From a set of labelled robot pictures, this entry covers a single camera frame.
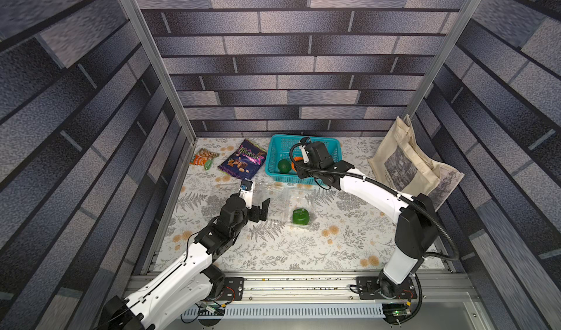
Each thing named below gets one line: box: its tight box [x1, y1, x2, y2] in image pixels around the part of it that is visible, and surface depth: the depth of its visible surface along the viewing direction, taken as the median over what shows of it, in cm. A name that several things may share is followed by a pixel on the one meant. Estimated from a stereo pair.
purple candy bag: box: [217, 138, 268, 181], surface depth 106 cm
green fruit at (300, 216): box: [292, 208, 309, 225], surface depth 88 cm
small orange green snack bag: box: [189, 147, 220, 171], surface depth 109 cm
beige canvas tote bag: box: [367, 113, 465, 212], surface depth 83 cm
